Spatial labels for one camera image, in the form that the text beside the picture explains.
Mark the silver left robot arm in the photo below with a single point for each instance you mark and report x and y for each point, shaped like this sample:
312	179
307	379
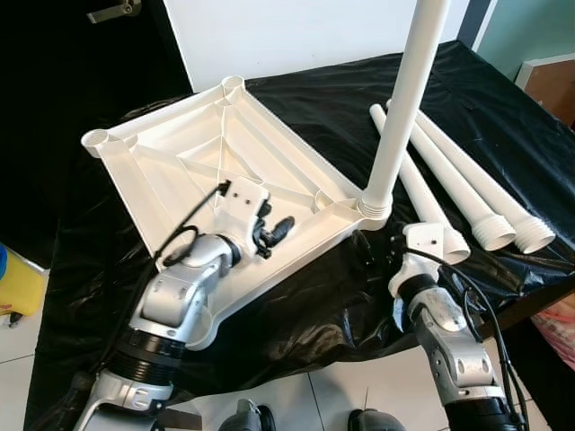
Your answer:
180	296

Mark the brown wooden cabinet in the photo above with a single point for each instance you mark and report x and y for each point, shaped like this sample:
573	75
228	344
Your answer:
552	90

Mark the white plastic table top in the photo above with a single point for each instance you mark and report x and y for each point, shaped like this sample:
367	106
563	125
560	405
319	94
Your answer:
198	153

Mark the red plastic bag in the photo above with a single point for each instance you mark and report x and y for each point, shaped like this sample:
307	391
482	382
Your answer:
557	332

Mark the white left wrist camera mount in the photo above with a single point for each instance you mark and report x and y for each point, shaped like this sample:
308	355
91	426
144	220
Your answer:
241	202

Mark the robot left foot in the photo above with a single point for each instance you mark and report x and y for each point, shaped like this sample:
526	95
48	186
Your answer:
249	417

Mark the dark wooden table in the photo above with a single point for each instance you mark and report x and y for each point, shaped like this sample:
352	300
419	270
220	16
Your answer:
530	310

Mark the yellow plastic container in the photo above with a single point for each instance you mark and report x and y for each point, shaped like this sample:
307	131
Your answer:
20	287

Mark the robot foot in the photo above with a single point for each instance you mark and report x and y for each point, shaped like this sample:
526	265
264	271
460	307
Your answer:
249	417
375	422

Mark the black plastic cover sheet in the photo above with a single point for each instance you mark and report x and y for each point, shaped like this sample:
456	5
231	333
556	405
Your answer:
503	108

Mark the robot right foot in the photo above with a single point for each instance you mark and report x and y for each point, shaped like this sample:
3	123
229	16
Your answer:
375	422

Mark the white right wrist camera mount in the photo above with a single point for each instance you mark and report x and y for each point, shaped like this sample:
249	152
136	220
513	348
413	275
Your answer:
422	242

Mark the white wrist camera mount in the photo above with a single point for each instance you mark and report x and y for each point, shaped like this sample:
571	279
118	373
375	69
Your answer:
422	242
241	202

